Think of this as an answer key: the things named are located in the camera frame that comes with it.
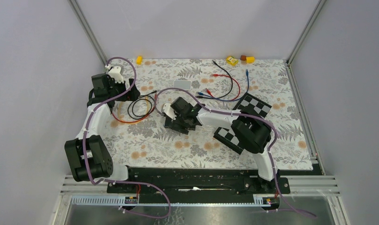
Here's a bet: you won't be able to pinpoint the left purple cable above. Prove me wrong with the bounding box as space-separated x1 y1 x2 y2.
82 57 172 219

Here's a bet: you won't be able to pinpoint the checkered chess board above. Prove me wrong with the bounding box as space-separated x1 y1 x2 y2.
213 93 272 154

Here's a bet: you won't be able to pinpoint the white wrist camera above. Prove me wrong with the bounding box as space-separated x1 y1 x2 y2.
105 64 125 84
162 103 176 120

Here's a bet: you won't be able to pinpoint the white network switch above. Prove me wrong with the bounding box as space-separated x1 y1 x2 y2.
173 80 191 90

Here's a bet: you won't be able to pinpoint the black router box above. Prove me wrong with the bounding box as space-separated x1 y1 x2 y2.
164 117 196 135

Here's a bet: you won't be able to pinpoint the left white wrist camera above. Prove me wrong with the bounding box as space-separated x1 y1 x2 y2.
105 64 125 84

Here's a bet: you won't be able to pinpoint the purple cable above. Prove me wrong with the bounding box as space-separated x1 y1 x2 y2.
82 57 172 219
153 87 318 218

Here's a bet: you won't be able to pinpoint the yellow block left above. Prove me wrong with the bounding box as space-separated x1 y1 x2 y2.
136 56 143 65

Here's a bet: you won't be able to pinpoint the blue ethernet cable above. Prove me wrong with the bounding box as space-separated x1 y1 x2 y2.
197 68 250 103

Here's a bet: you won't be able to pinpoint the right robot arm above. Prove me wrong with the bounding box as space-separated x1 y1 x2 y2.
162 97 278 193

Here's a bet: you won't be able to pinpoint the black ethernet cable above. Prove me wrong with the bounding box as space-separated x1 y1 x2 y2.
195 60 234 100

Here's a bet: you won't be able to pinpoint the yellow block right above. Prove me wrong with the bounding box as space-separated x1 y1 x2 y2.
245 56 256 64

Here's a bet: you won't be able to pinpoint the yellow patterned cube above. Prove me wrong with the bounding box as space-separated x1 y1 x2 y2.
226 56 239 66

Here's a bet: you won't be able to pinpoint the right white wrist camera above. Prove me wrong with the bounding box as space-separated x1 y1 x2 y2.
162 103 176 120

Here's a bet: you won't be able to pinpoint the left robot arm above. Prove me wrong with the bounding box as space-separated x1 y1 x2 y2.
64 74 140 193

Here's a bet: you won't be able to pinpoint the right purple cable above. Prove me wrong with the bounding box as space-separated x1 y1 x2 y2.
153 87 318 218

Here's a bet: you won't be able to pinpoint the yellow block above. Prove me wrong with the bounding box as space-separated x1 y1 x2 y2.
136 56 143 65
245 56 256 64

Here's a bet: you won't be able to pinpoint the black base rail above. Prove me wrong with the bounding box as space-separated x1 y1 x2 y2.
76 167 322 205

